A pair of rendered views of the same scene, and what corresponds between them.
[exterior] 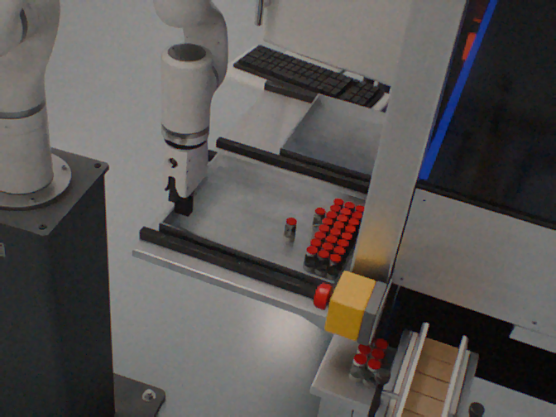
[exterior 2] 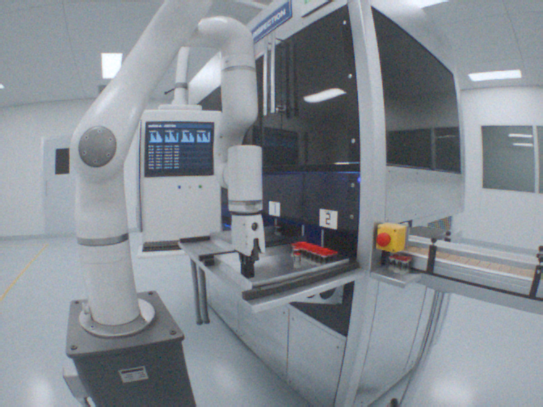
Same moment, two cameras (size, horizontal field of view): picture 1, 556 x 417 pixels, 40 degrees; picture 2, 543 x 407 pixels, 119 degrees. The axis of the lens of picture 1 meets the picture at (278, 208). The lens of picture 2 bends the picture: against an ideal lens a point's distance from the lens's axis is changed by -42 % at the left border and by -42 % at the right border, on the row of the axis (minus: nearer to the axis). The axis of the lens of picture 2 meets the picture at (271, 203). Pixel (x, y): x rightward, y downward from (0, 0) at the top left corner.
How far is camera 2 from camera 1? 1.11 m
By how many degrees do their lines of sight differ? 55
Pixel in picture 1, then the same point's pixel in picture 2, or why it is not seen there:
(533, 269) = (413, 189)
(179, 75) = (254, 153)
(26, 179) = (132, 304)
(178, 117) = (255, 187)
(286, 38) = (153, 236)
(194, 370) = not seen: outside the picture
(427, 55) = (379, 102)
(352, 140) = not seen: hidden behind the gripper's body
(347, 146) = not seen: hidden behind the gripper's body
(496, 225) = (404, 174)
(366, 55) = (195, 228)
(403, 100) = (377, 122)
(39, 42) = (117, 182)
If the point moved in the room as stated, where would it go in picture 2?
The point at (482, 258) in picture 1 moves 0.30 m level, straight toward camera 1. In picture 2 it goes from (404, 192) to (482, 199)
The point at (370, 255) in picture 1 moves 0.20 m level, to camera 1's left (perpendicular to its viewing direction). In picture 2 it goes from (378, 213) to (351, 223)
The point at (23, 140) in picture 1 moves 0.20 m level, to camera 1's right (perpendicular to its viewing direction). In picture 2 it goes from (125, 265) to (204, 249)
